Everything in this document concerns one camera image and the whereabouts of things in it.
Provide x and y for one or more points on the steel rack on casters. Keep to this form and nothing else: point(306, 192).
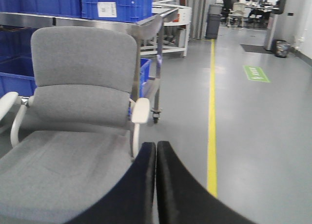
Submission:
point(148, 33)

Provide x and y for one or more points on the gray fabric office chair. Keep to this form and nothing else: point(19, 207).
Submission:
point(75, 137)

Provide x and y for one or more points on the dark gray trash bin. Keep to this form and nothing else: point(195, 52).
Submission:
point(213, 21)

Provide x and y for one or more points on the blue crate top left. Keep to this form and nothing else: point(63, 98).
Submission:
point(66, 8)

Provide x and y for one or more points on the blue labelled crate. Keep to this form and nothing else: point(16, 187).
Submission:
point(129, 11)

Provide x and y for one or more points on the white office chair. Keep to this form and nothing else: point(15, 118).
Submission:
point(237, 12)

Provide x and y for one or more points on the black bag on floor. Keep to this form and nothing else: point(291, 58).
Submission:
point(281, 48)

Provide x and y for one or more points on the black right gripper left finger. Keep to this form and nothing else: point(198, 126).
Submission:
point(130, 201)

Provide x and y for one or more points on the blue bin lower shelf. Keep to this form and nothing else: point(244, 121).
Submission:
point(16, 75)

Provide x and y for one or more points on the white metal cart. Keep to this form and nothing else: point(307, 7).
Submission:
point(176, 31)

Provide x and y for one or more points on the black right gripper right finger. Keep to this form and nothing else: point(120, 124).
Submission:
point(181, 199)

